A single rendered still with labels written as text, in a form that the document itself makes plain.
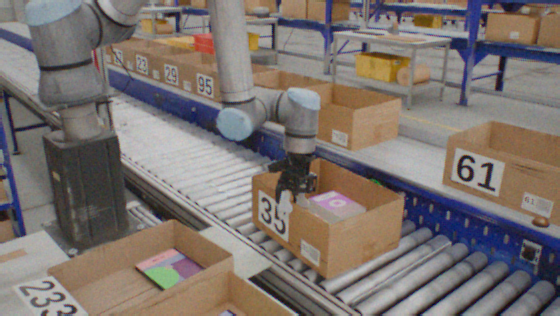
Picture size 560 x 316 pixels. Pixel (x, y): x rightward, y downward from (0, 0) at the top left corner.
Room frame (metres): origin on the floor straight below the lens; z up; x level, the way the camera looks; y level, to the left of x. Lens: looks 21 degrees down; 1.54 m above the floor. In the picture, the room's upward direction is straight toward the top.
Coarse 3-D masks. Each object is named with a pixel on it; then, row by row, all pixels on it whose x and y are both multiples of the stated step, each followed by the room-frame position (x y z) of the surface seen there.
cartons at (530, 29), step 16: (192, 0) 11.04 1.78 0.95; (256, 0) 9.25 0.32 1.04; (272, 0) 9.39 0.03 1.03; (288, 0) 8.51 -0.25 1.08; (304, 0) 8.24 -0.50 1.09; (320, 0) 8.38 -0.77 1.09; (336, 0) 8.25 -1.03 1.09; (288, 16) 8.51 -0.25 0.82; (304, 16) 8.23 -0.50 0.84; (320, 16) 7.97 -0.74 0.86; (336, 16) 7.83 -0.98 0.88; (496, 16) 5.73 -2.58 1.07; (512, 16) 5.58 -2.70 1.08; (528, 16) 5.82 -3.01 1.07; (544, 16) 5.33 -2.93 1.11; (496, 32) 5.71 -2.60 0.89; (512, 32) 5.55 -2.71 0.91; (528, 32) 5.40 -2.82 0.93; (544, 32) 5.28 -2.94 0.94
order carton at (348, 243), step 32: (320, 160) 1.58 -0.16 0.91; (256, 192) 1.40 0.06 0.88; (320, 192) 1.58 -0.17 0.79; (352, 192) 1.45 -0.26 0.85; (384, 192) 1.33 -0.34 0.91; (256, 224) 1.40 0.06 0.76; (288, 224) 1.25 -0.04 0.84; (320, 224) 1.14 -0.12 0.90; (352, 224) 1.15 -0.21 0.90; (384, 224) 1.22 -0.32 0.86; (320, 256) 1.13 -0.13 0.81; (352, 256) 1.16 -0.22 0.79
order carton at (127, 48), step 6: (126, 42) 3.64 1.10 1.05; (132, 42) 3.67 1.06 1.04; (138, 42) 3.70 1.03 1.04; (144, 42) 3.73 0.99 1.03; (150, 42) 3.71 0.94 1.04; (156, 42) 3.63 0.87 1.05; (114, 48) 3.51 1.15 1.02; (120, 48) 3.43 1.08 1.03; (126, 48) 3.35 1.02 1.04; (132, 48) 3.67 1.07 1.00; (138, 48) 3.29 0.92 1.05; (126, 54) 3.36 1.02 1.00; (132, 54) 3.28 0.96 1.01; (126, 60) 3.36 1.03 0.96; (132, 60) 3.29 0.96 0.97; (120, 66) 3.46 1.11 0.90; (126, 66) 3.37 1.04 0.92; (132, 66) 3.29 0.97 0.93
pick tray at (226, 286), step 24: (192, 288) 0.94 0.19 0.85; (216, 288) 0.98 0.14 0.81; (240, 288) 0.97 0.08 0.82; (144, 312) 0.85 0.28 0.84; (168, 312) 0.89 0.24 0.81; (192, 312) 0.93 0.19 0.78; (216, 312) 0.96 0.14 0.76; (240, 312) 0.96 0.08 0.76; (264, 312) 0.91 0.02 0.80; (288, 312) 0.85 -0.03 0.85
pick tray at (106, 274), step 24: (120, 240) 1.15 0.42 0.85; (144, 240) 1.20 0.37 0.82; (168, 240) 1.25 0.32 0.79; (192, 240) 1.20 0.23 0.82; (72, 264) 1.05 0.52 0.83; (96, 264) 1.09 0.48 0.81; (120, 264) 1.14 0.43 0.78; (216, 264) 1.03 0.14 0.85; (72, 288) 1.04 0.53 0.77; (96, 288) 1.05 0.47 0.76; (120, 288) 1.05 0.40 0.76; (144, 288) 1.05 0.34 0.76; (168, 288) 0.93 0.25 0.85; (96, 312) 0.95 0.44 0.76; (120, 312) 0.84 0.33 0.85
